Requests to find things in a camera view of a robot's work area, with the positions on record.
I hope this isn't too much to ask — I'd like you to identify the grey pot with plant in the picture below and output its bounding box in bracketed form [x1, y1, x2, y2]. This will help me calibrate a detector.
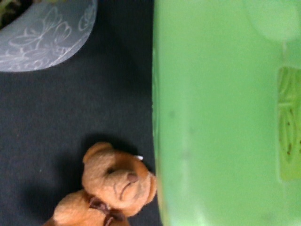
[0, 0, 98, 72]

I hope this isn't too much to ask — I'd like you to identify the black tablecloth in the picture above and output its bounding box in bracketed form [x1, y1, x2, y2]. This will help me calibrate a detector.
[0, 0, 155, 226]

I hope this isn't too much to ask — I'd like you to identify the green watering can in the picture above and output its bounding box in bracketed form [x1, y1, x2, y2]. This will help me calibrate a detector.
[152, 0, 301, 226]

